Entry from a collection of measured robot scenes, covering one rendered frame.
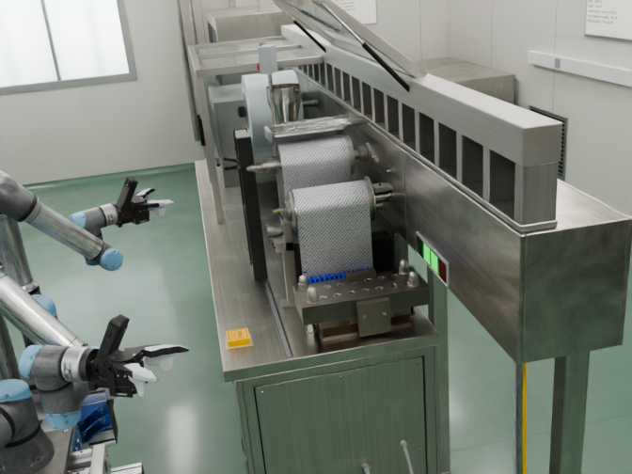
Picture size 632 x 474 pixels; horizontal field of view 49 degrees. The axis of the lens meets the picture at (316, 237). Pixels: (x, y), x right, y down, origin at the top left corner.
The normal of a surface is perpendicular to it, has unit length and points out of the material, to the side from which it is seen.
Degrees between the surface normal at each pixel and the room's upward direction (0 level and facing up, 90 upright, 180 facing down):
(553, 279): 90
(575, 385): 90
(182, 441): 0
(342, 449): 90
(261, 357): 0
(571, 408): 90
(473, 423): 0
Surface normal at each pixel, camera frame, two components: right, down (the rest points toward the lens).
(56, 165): 0.19, 0.34
